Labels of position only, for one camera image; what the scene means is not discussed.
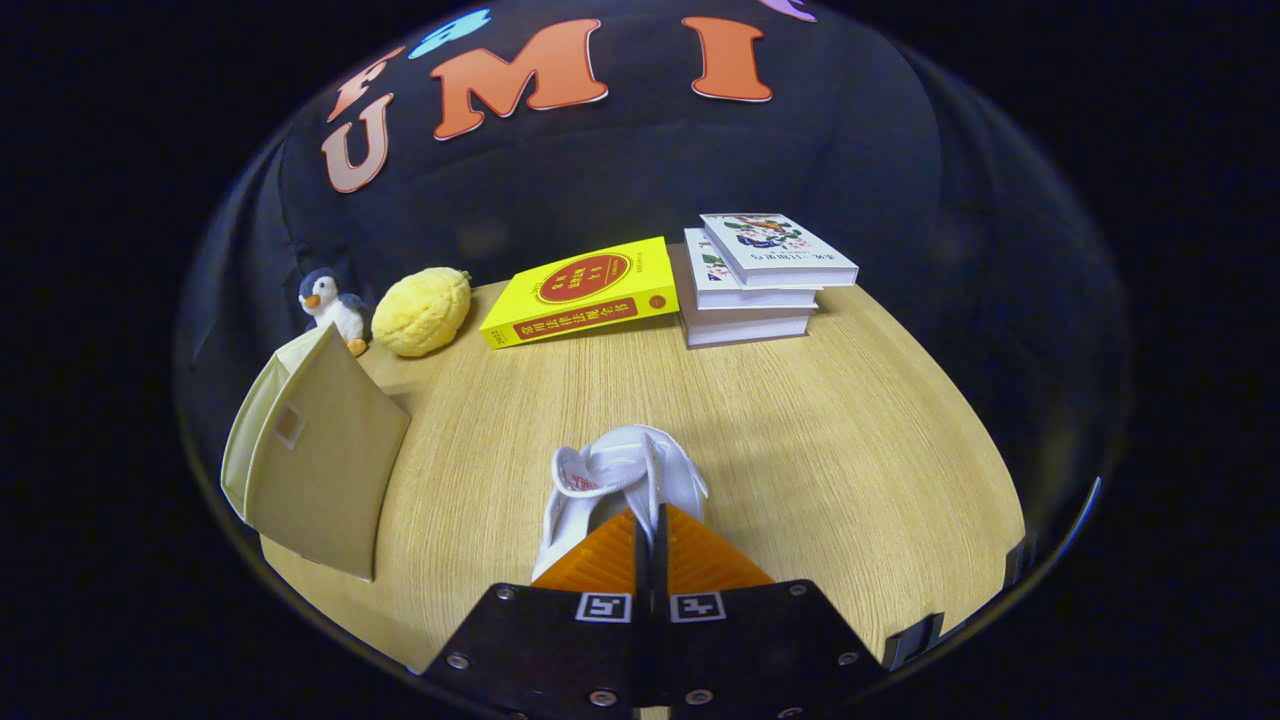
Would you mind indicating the yellow round plush toy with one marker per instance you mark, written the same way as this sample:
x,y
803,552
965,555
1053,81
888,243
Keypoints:
x,y
420,312

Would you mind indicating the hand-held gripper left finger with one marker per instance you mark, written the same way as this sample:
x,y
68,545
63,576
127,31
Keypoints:
x,y
560,650

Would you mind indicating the beige fabric storage box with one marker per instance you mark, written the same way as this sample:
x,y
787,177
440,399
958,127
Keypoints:
x,y
320,470

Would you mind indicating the penguin plush toy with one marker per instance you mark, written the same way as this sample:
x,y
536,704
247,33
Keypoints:
x,y
335,310

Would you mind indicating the white canvas shoe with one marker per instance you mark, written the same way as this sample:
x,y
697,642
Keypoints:
x,y
625,470

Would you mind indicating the thick white book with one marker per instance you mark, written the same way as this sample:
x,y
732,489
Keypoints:
x,y
745,325

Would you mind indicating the yellow book red circle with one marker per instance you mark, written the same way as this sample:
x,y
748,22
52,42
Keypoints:
x,y
585,290

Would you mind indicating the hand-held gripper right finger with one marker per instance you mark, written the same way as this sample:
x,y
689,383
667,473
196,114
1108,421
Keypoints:
x,y
760,650

